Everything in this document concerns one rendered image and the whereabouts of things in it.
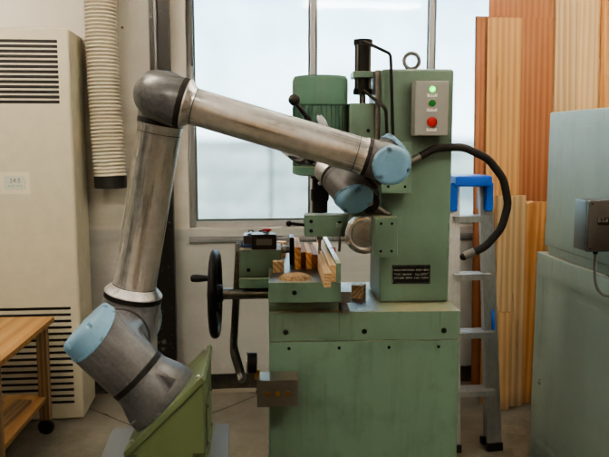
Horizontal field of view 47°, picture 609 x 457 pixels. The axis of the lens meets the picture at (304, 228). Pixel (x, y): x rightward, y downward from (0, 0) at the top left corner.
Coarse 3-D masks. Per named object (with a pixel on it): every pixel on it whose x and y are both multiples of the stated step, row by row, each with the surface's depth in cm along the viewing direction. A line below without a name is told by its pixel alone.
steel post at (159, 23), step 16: (160, 0) 333; (160, 16) 334; (160, 32) 335; (160, 48) 336; (160, 64) 337; (160, 272) 349; (160, 288) 350; (176, 304) 356; (176, 320) 355; (160, 336) 353; (176, 336) 354; (160, 352) 354; (176, 352) 355
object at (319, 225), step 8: (304, 216) 224; (312, 216) 224; (320, 216) 224; (328, 216) 224; (336, 216) 224; (344, 216) 224; (304, 224) 224; (312, 224) 224; (320, 224) 224; (328, 224) 224; (344, 224) 224; (304, 232) 224; (312, 232) 224; (320, 232) 224; (328, 232) 224; (336, 232) 225
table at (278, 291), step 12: (288, 264) 232; (276, 276) 212; (312, 276) 212; (276, 288) 202; (288, 288) 202; (300, 288) 203; (312, 288) 203; (324, 288) 203; (336, 288) 203; (276, 300) 203; (288, 300) 203; (300, 300) 203; (312, 300) 203; (324, 300) 203; (336, 300) 204
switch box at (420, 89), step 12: (420, 84) 206; (432, 84) 206; (444, 84) 207; (420, 96) 207; (444, 96) 207; (420, 108) 207; (444, 108) 208; (420, 120) 208; (444, 120) 208; (420, 132) 208; (432, 132) 208; (444, 132) 208
